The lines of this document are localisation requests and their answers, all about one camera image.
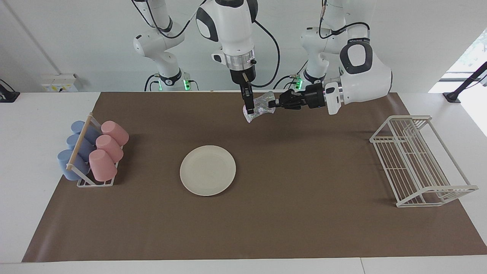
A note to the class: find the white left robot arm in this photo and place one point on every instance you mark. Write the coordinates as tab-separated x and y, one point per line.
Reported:
361	80

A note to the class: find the black angled stand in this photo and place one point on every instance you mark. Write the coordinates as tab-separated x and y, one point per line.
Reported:
452	96

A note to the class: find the black table clamp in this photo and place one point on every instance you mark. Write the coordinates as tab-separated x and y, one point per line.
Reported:
7	95

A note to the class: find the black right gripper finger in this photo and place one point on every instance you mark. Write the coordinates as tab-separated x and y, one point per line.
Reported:
245	99
251	102

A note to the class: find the cream round plate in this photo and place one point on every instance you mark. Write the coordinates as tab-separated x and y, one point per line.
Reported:
207	170

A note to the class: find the pink plastic cup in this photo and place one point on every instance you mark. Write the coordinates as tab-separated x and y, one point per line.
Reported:
109	147
102	165
114	132

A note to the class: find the white wall outlet box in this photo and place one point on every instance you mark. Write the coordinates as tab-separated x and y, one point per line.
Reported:
57	83

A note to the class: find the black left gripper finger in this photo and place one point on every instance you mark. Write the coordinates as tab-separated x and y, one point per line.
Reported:
289	96
279	104

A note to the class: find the blue plastic cup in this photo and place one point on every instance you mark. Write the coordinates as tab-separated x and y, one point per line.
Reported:
78	126
74	141
66	163

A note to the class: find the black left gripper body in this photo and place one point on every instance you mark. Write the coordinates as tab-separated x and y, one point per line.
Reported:
314	97

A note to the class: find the brown table mat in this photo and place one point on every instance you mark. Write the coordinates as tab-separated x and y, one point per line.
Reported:
266	228

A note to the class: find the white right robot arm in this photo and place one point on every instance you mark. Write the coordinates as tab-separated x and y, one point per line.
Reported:
232	30

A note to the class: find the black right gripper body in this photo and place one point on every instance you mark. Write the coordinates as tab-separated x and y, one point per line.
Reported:
243	76

